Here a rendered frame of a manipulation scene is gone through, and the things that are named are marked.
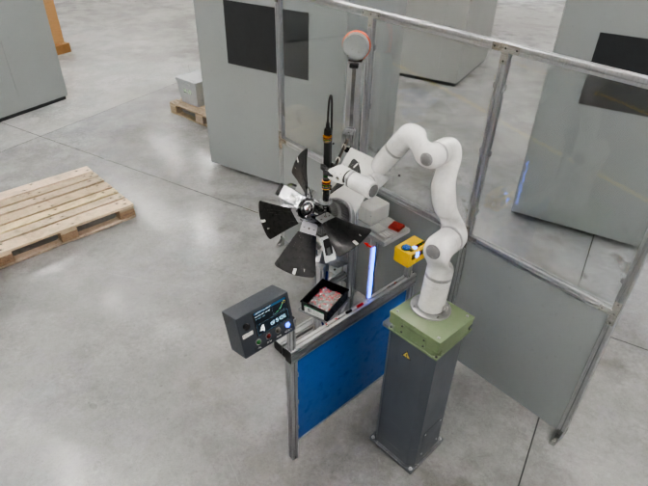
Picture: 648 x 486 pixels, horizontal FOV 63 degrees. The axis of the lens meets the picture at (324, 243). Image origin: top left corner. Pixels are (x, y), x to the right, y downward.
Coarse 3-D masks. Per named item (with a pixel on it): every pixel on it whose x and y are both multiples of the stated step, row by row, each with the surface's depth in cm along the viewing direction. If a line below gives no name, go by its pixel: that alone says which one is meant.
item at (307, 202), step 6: (306, 198) 280; (300, 204) 282; (306, 204) 280; (312, 204) 278; (318, 204) 279; (300, 210) 281; (306, 210) 279; (312, 210) 275; (318, 210) 278; (330, 210) 285; (300, 216) 279; (306, 216) 277; (312, 216) 277; (312, 222) 283
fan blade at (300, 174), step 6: (306, 150) 289; (300, 156) 294; (306, 156) 288; (294, 162) 301; (300, 162) 294; (306, 162) 287; (294, 168) 302; (300, 168) 293; (306, 168) 286; (294, 174) 303; (300, 174) 294; (306, 174) 286; (300, 180) 297; (306, 180) 286; (306, 186) 287; (306, 192) 289
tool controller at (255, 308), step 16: (272, 288) 223; (240, 304) 215; (256, 304) 213; (272, 304) 215; (288, 304) 221; (224, 320) 214; (240, 320) 206; (256, 320) 211; (272, 320) 217; (288, 320) 223; (240, 336) 208; (256, 336) 213; (272, 336) 219; (240, 352) 213
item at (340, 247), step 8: (328, 224) 273; (336, 224) 273; (344, 224) 274; (352, 224) 274; (328, 232) 269; (336, 232) 269; (344, 232) 269; (352, 232) 269; (360, 232) 268; (368, 232) 267; (336, 240) 266; (344, 240) 266; (352, 240) 265; (360, 240) 265; (336, 248) 264; (344, 248) 263; (352, 248) 263
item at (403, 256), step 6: (408, 240) 283; (414, 240) 283; (420, 240) 283; (396, 246) 278; (402, 246) 278; (420, 246) 279; (396, 252) 279; (402, 252) 275; (408, 252) 274; (414, 252) 275; (396, 258) 281; (402, 258) 277; (408, 258) 274; (420, 258) 283; (402, 264) 279; (408, 264) 276
